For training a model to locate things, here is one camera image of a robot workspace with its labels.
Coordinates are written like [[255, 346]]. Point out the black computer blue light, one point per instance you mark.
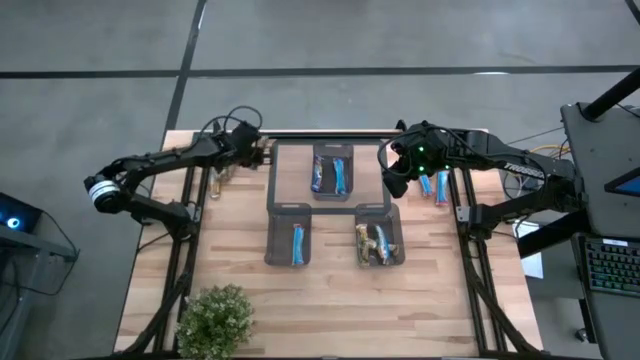
[[20, 212]]

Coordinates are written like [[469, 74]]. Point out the white paper sheet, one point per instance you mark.
[[532, 265]]

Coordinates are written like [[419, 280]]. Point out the grey equipment cart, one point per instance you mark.
[[600, 150]]

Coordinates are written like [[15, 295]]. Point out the blue granola bar pink ends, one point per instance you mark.
[[442, 189], [426, 186], [298, 245]]

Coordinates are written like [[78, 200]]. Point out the gold granola bar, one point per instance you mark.
[[362, 240]]

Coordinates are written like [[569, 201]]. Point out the grey translucent plastic bin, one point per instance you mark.
[[328, 197], [280, 237], [380, 212]]

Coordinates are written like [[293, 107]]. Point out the black aluminium rig frame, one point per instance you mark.
[[325, 135]]

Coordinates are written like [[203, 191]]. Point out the snack bars pile left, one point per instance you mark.
[[215, 186]]

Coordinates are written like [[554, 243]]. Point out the black tablet blue screen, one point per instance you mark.
[[627, 186]]

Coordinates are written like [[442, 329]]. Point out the black caster wheel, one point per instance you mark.
[[581, 335]]

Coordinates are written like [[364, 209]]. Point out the backlit laptop keyboard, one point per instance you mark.
[[612, 267]]

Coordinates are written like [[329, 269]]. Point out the grey side table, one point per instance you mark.
[[30, 260]]

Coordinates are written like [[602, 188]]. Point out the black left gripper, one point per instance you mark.
[[242, 152]]

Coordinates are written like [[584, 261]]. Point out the green potted plant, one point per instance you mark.
[[215, 322]]

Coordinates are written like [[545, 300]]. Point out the black pole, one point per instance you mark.
[[612, 95]]

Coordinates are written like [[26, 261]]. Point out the black cart strut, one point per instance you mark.
[[550, 235]]

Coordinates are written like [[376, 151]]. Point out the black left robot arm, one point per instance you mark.
[[165, 156]]

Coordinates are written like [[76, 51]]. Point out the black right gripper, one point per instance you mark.
[[407, 157]]

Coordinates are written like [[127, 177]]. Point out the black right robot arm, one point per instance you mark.
[[525, 170]]

